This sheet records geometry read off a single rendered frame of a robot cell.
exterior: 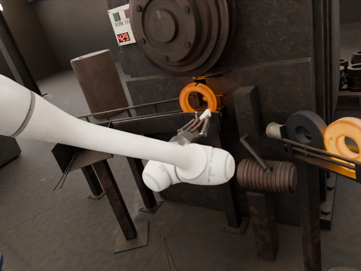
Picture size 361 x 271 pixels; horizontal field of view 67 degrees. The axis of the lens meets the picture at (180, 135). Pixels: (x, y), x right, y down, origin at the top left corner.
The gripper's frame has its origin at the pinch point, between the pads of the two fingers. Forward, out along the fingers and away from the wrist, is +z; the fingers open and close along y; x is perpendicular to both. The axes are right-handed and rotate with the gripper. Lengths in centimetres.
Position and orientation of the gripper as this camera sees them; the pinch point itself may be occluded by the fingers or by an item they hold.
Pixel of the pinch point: (205, 116)
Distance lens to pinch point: 112.4
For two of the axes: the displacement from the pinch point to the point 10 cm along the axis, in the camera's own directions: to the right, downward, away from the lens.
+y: 8.3, 0.3, -5.5
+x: -2.9, -8.3, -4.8
